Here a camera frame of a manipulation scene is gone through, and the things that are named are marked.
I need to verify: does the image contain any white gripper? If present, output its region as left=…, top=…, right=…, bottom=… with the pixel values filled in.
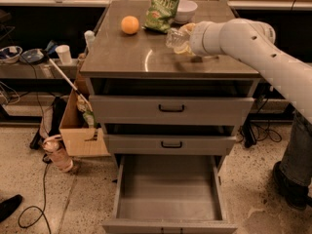
left=174, top=21, right=221, bottom=57

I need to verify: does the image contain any clear plastic water bottle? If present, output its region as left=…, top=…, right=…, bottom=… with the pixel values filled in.
left=166, top=28, right=190, bottom=49

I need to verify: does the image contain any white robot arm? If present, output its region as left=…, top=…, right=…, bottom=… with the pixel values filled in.
left=166, top=19, right=312, bottom=123

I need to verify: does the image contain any grey drawer cabinet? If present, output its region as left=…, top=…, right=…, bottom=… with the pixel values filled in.
left=79, top=0, right=268, bottom=234

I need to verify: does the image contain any white bottle beside cabinet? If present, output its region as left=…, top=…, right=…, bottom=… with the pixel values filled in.
left=84, top=30, right=96, bottom=49

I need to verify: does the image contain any top grey drawer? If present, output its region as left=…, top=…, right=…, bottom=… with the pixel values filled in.
left=90, top=96, right=254, bottom=126

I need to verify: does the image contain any grey drawer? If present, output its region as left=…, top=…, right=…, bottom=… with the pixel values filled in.
left=90, top=96, right=254, bottom=126
left=105, top=124, right=236, bottom=155

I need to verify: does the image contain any middle grey drawer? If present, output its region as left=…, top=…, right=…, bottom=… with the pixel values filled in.
left=105, top=124, right=236, bottom=155

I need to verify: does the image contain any open bottom drawer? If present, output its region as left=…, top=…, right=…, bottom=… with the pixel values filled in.
left=103, top=155, right=237, bottom=234

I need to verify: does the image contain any white bowl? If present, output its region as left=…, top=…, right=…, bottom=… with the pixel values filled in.
left=174, top=0, right=198, bottom=24

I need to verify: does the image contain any green chip bag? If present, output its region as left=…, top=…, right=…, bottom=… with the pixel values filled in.
left=144, top=0, right=179, bottom=33

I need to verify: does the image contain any orange fruit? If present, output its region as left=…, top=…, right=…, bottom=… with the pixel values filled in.
left=121, top=16, right=139, bottom=35

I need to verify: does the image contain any white stick tool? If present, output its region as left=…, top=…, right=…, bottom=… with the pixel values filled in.
left=40, top=50, right=93, bottom=111

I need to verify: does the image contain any white paper cup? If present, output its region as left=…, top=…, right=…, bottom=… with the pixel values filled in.
left=56, top=45, right=72, bottom=64

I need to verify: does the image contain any left low shelf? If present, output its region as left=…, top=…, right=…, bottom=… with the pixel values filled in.
left=0, top=59, right=78, bottom=79

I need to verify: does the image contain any cardboard box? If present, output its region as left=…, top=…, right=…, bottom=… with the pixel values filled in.
left=59, top=91, right=109, bottom=157

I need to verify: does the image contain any dark round dish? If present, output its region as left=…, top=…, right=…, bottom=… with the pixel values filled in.
left=19, top=49, right=45, bottom=64

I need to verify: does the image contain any person leg in jeans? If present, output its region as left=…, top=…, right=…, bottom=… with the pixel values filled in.
left=272, top=111, right=312, bottom=211

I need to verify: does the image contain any bowl on left shelf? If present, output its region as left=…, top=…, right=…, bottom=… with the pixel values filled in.
left=0, top=46, right=22, bottom=64

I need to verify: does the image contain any black shoe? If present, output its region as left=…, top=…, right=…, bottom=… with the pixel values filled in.
left=0, top=194, right=22, bottom=222

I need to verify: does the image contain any black cables right floor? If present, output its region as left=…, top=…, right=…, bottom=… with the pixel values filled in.
left=240, top=117, right=283, bottom=148

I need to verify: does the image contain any black floor cable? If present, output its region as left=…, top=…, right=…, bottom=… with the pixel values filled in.
left=18, top=162, right=53, bottom=234

